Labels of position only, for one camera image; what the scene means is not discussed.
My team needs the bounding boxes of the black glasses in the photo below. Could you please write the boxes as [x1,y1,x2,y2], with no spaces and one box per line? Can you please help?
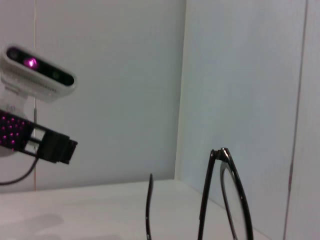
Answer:
[144,147,255,240]

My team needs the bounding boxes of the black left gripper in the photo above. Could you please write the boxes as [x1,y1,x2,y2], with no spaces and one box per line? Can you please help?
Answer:
[0,108,79,165]

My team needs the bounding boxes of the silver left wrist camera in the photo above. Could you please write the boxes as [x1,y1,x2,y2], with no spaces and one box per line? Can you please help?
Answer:
[0,45,78,119]

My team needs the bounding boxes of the left wrist cable with plug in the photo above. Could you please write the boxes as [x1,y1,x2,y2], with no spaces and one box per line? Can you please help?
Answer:
[0,156,41,186]

